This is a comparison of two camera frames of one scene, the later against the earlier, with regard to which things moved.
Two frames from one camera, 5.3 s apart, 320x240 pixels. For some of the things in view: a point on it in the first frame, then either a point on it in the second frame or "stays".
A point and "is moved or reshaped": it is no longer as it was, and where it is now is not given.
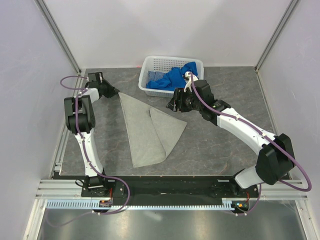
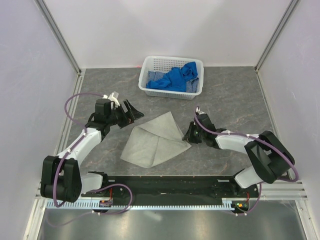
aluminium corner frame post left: (45, 12) stays
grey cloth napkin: (151, 134) is moved or reshaped
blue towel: (174, 79) stays
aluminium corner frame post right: (275, 35) stays
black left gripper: (112, 91) -> (131, 113)
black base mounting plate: (176, 189) stays
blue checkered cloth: (155, 75) stays
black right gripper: (173, 104) -> (188, 137)
